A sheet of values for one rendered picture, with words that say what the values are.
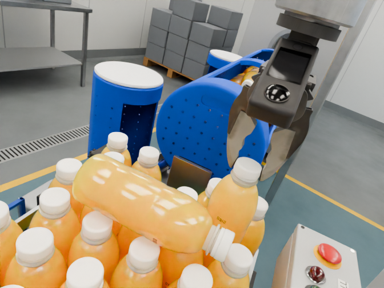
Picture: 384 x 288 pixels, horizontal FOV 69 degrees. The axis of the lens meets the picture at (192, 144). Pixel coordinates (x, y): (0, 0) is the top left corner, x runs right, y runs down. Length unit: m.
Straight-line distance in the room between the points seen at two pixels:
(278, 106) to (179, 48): 4.33
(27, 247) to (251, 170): 0.29
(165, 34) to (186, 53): 0.48
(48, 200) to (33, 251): 0.08
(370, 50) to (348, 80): 0.57
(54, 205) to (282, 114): 0.31
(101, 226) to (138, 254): 0.06
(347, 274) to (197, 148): 0.40
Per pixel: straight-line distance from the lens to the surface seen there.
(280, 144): 0.38
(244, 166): 0.40
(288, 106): 0.28
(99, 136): 1.21
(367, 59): 5.74
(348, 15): 0.34
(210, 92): 0.64
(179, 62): 4.59
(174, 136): 0.71
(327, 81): 2.04
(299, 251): 0.49
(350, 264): 0.53
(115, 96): 1.10
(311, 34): 0.34
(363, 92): 5.80
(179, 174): 0.68
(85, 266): 0.36
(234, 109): 0.37
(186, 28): 4.49
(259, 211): 0.50
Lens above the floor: 1.41
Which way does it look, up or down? 29 degrees down
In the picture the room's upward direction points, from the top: 16 degrees clockwise
